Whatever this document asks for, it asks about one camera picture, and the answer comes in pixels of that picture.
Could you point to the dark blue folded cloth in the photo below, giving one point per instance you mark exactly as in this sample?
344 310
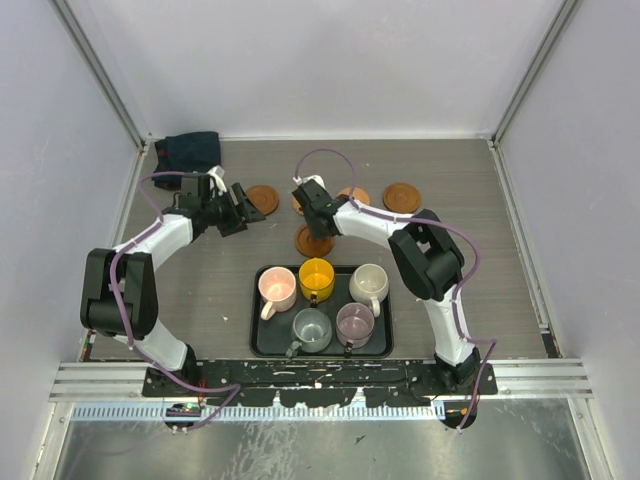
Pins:
189 152

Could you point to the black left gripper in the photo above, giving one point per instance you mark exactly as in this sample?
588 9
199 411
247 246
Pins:
235 223

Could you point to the pink ceramic mug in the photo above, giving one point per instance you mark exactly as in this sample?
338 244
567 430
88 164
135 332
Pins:
278 289

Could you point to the black plastic tray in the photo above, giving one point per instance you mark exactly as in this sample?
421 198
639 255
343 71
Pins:
272 338

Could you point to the white slotted cable duct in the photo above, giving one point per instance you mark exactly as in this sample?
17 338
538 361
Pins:
184 413

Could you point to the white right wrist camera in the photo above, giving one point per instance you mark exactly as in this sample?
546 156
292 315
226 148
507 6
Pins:
315 177

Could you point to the grey ceramic mug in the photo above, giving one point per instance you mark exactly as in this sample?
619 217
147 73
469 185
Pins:
311 332

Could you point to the woven rattan coaster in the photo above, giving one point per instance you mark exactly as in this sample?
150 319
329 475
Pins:
359 195
297 207

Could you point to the brown wooden coaster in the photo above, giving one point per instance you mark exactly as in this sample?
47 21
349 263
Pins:
401 198
264 197
311 247

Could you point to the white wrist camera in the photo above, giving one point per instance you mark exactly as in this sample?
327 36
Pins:
315 177
217 185

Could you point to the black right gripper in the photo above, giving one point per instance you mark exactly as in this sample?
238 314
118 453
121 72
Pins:
316 234

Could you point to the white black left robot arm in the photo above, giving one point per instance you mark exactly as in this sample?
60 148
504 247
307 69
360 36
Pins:
119 296

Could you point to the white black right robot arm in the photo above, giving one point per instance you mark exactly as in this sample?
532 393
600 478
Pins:
427 258

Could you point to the black mounting base plate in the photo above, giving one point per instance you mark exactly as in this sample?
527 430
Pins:
317 383

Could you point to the yellow ceramic mug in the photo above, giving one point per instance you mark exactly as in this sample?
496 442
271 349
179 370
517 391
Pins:
317 280

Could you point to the mauve ceramic mug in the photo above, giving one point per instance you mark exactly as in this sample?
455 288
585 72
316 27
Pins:
354 326

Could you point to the cream ceramic mug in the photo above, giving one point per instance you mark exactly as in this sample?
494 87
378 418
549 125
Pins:
369 285

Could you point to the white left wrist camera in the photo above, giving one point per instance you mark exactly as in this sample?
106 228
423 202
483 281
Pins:
217 185

